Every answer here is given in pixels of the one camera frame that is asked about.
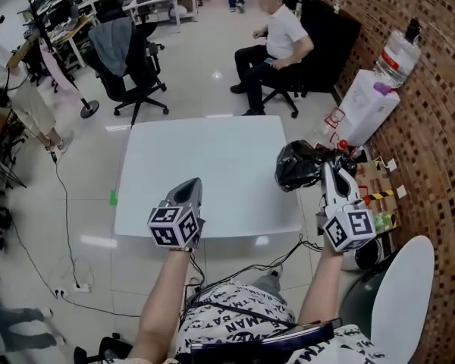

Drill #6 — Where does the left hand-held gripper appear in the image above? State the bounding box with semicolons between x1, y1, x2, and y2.
147;177;206;251

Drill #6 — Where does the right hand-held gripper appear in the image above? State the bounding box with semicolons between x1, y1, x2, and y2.
315;162;377;253

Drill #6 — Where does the black plastic bag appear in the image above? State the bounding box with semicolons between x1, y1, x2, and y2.
275;139;359;193

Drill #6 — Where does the person's left forearm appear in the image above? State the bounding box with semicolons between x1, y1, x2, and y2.
126;246;195;364

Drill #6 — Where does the person's right forearm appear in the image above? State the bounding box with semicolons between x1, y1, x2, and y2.
295;240;344;328

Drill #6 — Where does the black and yellow striped bar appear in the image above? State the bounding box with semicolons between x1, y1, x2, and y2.
359;188;396;203

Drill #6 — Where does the green packet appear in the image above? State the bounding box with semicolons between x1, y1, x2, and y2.
372;210;398;234

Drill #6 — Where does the white round bin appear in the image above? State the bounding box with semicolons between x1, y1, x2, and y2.
340;236;384;272

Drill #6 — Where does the white water dispenser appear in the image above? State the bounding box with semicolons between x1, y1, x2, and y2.
338;68;401;148

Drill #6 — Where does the white plastic chair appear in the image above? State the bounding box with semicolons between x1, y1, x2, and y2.
340;235;436;364

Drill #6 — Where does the person's patterned white shirt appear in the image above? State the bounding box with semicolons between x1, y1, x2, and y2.
173;282;388;364

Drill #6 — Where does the black office chair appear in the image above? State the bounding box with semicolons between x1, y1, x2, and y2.
87;16;171;127
73;331;134;364
260;0;362;120

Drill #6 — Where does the clear water dispenser bottle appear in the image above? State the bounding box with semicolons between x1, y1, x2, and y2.
374;17;422;90

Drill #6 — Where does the grey jacket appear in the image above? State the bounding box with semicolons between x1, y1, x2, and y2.
88;16;134;78

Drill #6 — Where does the pink garment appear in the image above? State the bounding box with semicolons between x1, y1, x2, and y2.
39;39;83;102

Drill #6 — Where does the black tripod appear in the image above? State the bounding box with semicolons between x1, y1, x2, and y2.
0;106;28;190

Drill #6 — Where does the black stand with round base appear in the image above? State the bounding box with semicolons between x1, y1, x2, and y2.
27;0;100;120

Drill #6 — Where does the white desk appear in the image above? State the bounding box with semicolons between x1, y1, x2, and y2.
122;0;182;34

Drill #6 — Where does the bundle of black cables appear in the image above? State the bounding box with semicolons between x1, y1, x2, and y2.
181;233;324;318

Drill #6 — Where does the black floor cable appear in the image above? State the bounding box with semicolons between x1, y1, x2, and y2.
45;146;141;319

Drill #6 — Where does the black flat device with strap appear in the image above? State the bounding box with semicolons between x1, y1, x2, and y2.
188;317;344;356

